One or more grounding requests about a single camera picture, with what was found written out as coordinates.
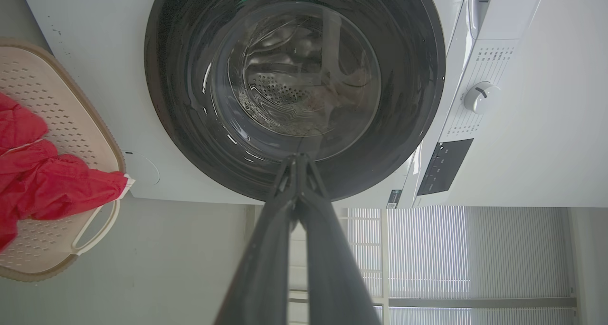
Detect red garment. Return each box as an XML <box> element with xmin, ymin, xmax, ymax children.
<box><xmin>0</xmin><ymin>93</ymin><xmax>130</xmax><ymax>252</ymax></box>

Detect black control display panel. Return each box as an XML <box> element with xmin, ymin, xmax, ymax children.
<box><xmin>417</xmin><ymin>138</ymin><xmax>475</xmax><ymax>196</ymax></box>

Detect beige perforated laundry basket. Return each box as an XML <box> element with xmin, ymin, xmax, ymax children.
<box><xmin>0</xmin><ymin>38</ymin><xmax>128</xmax><ymax>283</ymax></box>

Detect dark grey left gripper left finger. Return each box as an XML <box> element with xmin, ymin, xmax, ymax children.
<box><xmin>215</xmin><ymin>154</ymin><xmax>300</xmax><ymax>325</ymax></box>

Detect stainless steel perforated drum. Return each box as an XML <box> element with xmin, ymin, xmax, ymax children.
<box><xmin>228</xmin><ymin>12</ymin><xmax>380</xmax><ymax>138</ymax></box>

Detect round glass washer door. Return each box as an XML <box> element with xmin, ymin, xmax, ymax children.
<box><xmin>144</xmin><ymin>0</ymin><xmax>446</xmax><ymax>202</ymax></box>

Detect white window blinds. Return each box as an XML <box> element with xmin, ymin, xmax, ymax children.
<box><xmin>346</xmin><ymin>206</ymin><xmax>578</xmax><ymax>325</ymax></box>

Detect round drain filter cover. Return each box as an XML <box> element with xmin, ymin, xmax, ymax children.
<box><xmin>124</xmin><ymin>151</ymin><xmax>161</xmax><ymax>187</ymax></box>

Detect white front-load washing machine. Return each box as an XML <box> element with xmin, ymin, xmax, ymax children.
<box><xmin>18</xmin><ymin>0</ymin><xmax>608</xmax><ymax>210</ymax></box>

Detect white detergent drawer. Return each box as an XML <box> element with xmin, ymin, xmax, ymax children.
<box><xmin>467</xmin><ymin>0</ymin><xmax>548</xmax><ymax>41</ymax></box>

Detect white program dial knob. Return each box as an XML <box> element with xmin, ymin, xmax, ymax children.
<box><xmin>463</xmin><ymin>81</ymin><xmax>501</xmax><ymax>115</ymax></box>

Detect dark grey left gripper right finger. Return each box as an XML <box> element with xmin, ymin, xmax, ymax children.
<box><xmin>297</xmin><ymin>154</ymin><xmax>381</xmax><ymax>325</ymax></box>

